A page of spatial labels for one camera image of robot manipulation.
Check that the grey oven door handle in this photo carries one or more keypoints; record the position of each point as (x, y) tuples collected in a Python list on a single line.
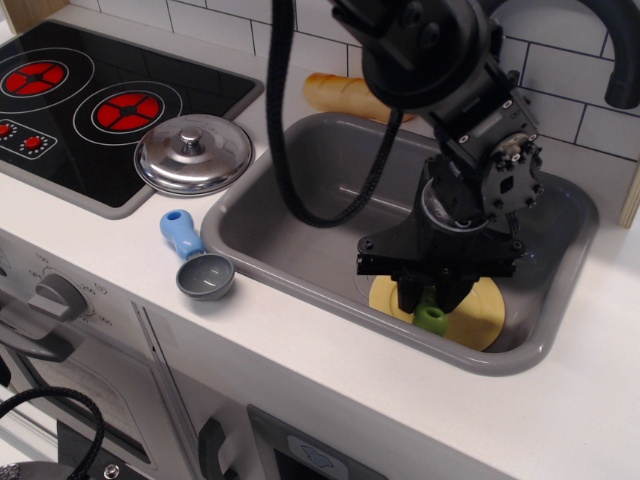
[(29, 334)]

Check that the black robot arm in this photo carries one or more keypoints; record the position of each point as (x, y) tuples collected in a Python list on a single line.
[(439, 60)]

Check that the grey oven knob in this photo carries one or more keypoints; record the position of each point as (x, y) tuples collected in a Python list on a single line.
[(58, 299)]

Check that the dark grey faucet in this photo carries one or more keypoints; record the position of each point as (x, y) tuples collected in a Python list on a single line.
[(586, 51)]

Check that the yellow plastic plate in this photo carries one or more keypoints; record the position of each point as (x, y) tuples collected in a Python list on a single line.
[(475, 323)]

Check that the wooden panel top left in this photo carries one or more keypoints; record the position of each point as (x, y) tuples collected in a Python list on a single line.
[(21, 15)]

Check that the shiny metal pot lid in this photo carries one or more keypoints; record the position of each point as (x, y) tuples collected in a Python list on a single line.
[(193, 155)]

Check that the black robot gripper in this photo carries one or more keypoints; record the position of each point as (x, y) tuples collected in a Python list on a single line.
[(430, 249)]

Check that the grey cabinet door panel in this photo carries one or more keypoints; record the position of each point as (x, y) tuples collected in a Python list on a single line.
[(289, 453)]

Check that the grey plastic sink basin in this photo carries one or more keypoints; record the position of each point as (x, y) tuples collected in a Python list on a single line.
[(251, 225)]

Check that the black toy stove top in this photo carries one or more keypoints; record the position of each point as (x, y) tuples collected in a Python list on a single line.
[(74, 104)]

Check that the toy bread loaf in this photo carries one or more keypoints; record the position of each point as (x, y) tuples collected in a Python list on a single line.
[(345, 95)]

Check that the black cabinet door handle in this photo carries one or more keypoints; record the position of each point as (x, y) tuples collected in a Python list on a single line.
[(211, 438)]

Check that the green handled grey spatula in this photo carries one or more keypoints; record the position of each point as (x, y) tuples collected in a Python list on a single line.
[(428, 315)]

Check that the blue handled grey scoop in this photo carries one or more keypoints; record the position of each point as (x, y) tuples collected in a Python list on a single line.
[(203, 276)]

